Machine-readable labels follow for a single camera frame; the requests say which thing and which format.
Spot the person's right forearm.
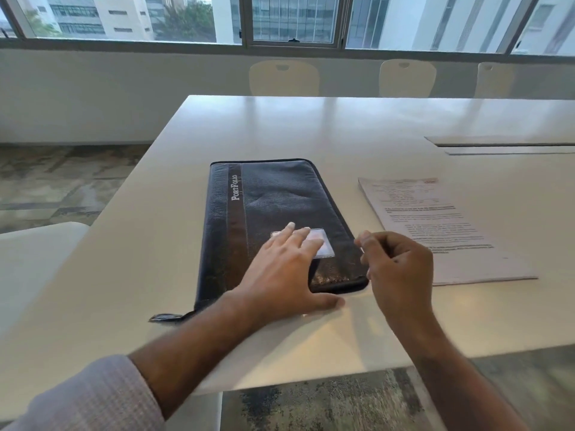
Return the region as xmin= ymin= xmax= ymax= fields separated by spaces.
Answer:
xmin=386 ymin=309 xmax=532 ymax=431

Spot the person's right hand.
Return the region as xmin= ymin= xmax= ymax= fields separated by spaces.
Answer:
xmin=354 ymin=230 xmax=435 ymax=329

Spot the person's left forearm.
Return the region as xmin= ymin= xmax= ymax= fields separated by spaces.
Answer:
xmin=0 ymin=297 xmax=252 ymax=431

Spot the person's left hand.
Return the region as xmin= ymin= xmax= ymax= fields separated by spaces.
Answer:
xmin=223 ymin=223 xmax=346 ymax=335

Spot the printed white paper document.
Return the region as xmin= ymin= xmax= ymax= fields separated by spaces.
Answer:
xmin=358 ymin=177 xmax=539 ymax=287

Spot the white chair with handle hole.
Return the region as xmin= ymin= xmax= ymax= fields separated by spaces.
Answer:
xmin=248 ymin=60 xmax=320 ymax=98
xmin=474 ymin=62 xmax=515 ymax=99
xmin=379 ymin=59 xmax=437 ymax=98

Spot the table cable hatch cover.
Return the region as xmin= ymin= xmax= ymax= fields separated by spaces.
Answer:
xmin=424 ymin=135 xmax=575 ymax=157

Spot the black zip portfolio folder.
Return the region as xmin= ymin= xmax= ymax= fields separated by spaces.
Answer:
xmin=150 ymin=158 xmax=370 ymax=323

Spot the grey framed window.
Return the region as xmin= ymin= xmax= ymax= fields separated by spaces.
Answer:
xmin=0 ymin=0 xmax=575 ymax=58

